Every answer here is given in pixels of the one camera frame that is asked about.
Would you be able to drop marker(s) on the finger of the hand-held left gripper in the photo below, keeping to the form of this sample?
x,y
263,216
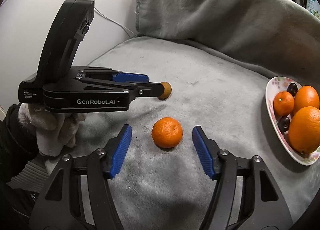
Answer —
x,y
150,90
130,77

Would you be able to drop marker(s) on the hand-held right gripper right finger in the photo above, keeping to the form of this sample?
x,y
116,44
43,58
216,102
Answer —
x,y
203,152

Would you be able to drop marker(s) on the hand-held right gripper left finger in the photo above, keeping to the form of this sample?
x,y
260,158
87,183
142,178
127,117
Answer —
x,y
122,149

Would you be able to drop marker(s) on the small tan round fruit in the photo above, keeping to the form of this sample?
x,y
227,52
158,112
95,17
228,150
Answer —
x,y
167,90

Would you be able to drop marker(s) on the small mandarin orange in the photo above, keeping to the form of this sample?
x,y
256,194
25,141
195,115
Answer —
x,y
167,132
283,103

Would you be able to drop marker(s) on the white floral plate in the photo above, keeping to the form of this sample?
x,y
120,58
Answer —
x,y
271,94

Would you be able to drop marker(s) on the dark plum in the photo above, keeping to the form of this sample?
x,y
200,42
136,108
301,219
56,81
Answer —
x,y
284,123
292,89

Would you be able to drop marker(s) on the person's left forearm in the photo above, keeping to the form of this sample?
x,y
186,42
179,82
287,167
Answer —
x,y
15,144

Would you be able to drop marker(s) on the person's left hand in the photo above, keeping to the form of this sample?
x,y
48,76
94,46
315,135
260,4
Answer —
x,y
47,132

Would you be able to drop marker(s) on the grey fleece blanket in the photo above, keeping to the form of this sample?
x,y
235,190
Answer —
x,y
200,44

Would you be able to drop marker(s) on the large orange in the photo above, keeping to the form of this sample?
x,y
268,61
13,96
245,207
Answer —
x,y
307,97
306,131

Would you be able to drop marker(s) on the floral curtain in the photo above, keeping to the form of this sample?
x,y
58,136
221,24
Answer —
x,y
313,2

